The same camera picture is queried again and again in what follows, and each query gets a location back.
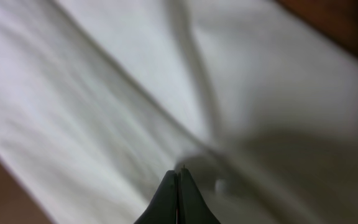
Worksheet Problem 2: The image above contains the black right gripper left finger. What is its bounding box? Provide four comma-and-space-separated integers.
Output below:
134, 170, 177, 224

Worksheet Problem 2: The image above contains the white t-shirt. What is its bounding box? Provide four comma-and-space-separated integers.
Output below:
0, 1, 358, 223

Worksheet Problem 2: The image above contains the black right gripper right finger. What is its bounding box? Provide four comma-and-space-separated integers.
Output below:
178, 167, 220, 224

